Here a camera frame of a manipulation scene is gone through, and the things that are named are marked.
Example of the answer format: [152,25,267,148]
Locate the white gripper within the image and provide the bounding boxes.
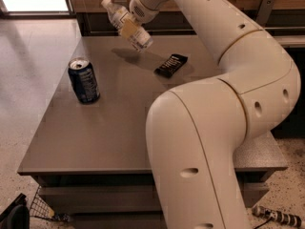
[120,0,159,39]

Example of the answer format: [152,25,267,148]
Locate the clear plastic water bottle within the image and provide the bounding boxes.
[101,0,153,52]

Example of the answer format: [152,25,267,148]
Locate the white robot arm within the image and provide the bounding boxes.
[130,0,301,229]

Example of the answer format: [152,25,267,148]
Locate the black snack bar wrapper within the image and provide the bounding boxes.
[154,53,188,78]

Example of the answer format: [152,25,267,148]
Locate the blue soda can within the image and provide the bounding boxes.
[68,57,100,104]

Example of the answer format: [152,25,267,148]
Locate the black chair base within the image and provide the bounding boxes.
[0,193,30,229]

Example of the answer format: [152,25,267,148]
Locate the black white power strip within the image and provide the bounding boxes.
[252,205,305,229]

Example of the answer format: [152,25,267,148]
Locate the grey metal wall bracket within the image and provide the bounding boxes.
[255,0,276,27]

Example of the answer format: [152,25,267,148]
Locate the metal rail shelf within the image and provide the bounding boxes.
[275,35,305,48]

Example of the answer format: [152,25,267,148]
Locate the black wire mesh basket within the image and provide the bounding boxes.
[30,187,54,220]

